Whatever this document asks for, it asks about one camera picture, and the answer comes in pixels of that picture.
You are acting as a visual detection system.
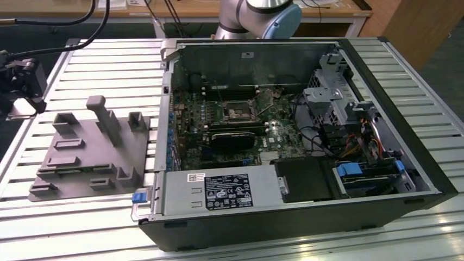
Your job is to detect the black RAM slot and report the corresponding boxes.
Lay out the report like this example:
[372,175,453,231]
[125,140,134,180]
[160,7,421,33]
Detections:
[202,83,301,92]
[205,91,256,101]
[208,122,268,129]
[208,127,268,134]

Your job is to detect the CPU socket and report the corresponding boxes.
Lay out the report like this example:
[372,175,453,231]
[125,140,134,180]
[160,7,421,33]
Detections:
[220,100,260,123]

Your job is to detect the grey parts rack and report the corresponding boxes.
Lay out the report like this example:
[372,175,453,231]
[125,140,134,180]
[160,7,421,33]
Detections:
[26,95,160,203]

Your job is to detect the blue case release latch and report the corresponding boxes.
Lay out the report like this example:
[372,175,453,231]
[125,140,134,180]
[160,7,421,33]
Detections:
[129,191,150,223]

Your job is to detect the grey power supply unit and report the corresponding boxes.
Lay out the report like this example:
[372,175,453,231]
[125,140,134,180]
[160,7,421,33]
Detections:
[158,171,284,216]

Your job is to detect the black graphics card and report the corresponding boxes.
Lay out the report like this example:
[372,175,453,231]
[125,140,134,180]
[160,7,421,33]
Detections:
[209,131,256,151]

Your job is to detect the metal socket cover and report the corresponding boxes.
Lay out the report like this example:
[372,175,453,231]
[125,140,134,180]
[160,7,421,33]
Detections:
[253,88,278,115]

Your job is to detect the thin metal locking lever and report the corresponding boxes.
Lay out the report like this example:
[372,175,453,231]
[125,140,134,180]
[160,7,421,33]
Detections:
[256,100,280,116]

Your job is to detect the silver chipset heat sink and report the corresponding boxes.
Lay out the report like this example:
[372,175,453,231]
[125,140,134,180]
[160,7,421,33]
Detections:
[260,151,280,165]

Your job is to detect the green motherboard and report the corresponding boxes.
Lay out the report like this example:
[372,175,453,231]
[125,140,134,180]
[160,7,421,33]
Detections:
[169,86,309,171]

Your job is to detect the silver metal drive cage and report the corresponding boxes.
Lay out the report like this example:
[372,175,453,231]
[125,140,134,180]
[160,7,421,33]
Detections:
[302,53,381,128]

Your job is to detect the black open PC case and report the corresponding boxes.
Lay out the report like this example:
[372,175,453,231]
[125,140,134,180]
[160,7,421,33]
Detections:
[137,36,460,252]

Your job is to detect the blue disk carrier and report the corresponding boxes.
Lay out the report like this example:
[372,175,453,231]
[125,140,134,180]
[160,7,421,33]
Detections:
[334,161,362,182]

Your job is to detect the brown wooden cabinet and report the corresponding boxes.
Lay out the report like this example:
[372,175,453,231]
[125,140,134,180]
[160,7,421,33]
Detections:
[369,0,464,72]

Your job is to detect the silver camera mounting bracket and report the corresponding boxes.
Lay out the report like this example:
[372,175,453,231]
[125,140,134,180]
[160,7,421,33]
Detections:
[5,97,46,121]

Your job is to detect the thick black cable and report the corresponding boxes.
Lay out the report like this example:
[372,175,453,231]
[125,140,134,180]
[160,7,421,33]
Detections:
[5,0,112,58]
[0,0,97,27]

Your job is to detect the black wire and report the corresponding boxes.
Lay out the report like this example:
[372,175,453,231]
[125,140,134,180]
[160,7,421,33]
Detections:
[292,94,329,157]

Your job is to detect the wooden desk white frame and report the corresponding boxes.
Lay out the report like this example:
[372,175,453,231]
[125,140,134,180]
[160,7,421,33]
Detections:
[0,0,374,39]

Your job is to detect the yellow orange power wires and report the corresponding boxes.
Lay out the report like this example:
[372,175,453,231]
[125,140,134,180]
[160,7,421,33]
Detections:
[342,119,385,160]

